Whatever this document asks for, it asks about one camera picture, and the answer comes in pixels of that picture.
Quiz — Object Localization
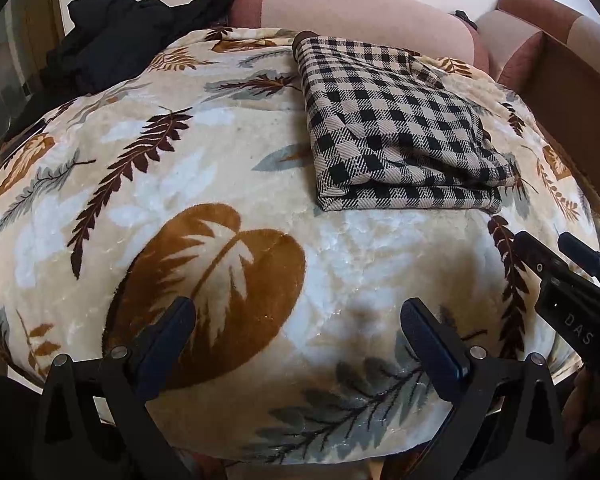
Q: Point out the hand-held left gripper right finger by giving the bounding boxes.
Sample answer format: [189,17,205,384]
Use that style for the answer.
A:
[400,297,568,480]

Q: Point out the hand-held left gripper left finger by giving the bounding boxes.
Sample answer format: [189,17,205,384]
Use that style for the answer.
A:
[32,296,197,480]

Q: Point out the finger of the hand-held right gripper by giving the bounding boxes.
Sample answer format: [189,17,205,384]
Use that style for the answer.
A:
[556,231,600,277]
[511,230,573,288]

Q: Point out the black beige checkered jacket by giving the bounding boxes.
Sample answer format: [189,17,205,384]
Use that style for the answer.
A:
[292,30,517,216]

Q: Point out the cream leaf print blanket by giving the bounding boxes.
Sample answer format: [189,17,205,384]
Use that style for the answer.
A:
[0,25,600,467]

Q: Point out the small black object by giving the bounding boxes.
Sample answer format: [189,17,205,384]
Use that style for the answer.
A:
[450,9,478,31]

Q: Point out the pink and brown sofa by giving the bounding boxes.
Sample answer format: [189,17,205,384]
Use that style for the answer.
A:
[227,0,600,201]

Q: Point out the black cloth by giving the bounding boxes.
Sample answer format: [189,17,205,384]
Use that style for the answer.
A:
[40,0,258,97]

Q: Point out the glass top table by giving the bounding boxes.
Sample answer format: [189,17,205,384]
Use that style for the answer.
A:
[0,0,56,143]

